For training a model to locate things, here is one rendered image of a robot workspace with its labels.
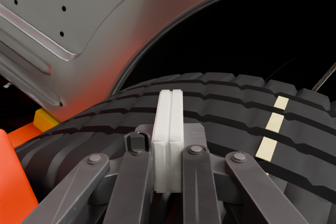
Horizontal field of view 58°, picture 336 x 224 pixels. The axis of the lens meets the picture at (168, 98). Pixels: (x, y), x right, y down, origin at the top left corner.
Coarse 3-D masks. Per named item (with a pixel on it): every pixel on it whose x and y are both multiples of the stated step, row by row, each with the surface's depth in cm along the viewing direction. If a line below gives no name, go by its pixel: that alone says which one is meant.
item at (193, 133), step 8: (184, 128) 17; (192, 128) 17; (200, 128) 17; (184, 136) 16; (192, 136) 16; (200, 136) 16; (184, 144) 15; (192, 144) 15; (200, 144) 15; (216, 160) 14; (216, 168) 13; (216, 176) 13; (224, 176) 13; (216, 184) 13; (224, 184) 13; (232, 184) 13; (216, 192) 13; (224, 192) 13; (232, 192) 13; (224, 200) 13; (232, 200) 13; (240, 200) 13
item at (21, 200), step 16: (0, 144) 17; (0, 160) 17; (16, 160) 18; (0, 176) 17; (16, 176) 18; (0, 192) 17; (16, 192) 18; (32, 192) 18; (0, 208) 17; (16, 208) 17; (32, 208) 18
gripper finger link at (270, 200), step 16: (224, 160) 13; (240, 160) 13; (240, 176) 12; (256, 176) 12; (240, 192) 11; (256, 192) 11; (272, 192) 11; (240, 208) 13; (256, 208) 10; (272, 208) 10; (288, 208) 10
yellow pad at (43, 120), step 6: (42, 108) 76; (36, 114) 75; (42, 114) 75; (48, 114) 76; (36, 120) 76; (42, 120) 75; (48, 120) 74; (54, 120) 75; (36, 126) 77; (42, 126) 76; (48, 126) 75
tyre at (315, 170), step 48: (144, 96) 30; (192, 96) 28; (240, 96) 28; (288, 96) 29; (48, 144) 23; (96, 144) 21; (240, 144) 20; (288, 144) 22; (48, 192) 20; (288, 192) 17
